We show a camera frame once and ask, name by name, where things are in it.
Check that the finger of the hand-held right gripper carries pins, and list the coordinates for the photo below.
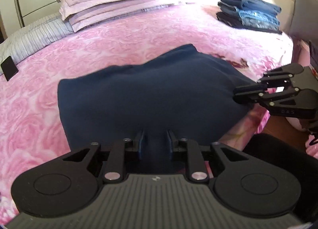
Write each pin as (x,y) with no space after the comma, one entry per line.
(275,77)
(248,93)

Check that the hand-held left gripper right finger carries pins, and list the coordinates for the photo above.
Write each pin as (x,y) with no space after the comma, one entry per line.
(170,145)

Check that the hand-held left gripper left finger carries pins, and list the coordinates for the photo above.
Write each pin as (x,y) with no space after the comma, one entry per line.
(142,145)

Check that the navy garment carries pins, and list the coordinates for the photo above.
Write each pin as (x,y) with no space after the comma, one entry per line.
(149,89)

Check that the folded washed blue jeans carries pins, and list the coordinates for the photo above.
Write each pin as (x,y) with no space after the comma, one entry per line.
(260,19)

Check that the grey pillow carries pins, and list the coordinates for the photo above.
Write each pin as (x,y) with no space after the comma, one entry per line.
(304,12)

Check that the folded dark blue jeans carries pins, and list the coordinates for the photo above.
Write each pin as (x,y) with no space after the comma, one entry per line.
(246,1)

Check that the pink floral blanket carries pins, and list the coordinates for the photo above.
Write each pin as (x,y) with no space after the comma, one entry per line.
(74,52)

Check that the black phone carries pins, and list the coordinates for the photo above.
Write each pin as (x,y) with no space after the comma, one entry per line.
(9,68)

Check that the rolled striped grey quilt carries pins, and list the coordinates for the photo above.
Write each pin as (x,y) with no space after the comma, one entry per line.
(32,37)

